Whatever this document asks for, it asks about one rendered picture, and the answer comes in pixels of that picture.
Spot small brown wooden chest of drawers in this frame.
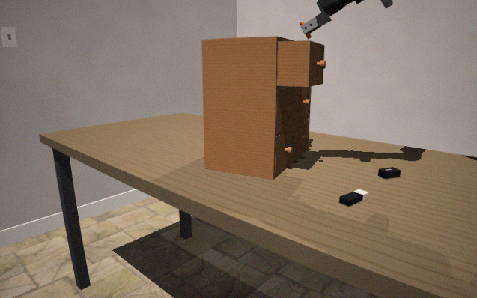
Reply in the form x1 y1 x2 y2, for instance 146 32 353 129
201 36 310 180

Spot black 9v battery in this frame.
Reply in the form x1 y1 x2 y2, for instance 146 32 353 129
378 167 401 179

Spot black and white eraser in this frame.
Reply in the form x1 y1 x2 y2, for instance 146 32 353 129
339 189 369 207

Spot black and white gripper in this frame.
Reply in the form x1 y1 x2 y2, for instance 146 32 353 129
300 0 393 34

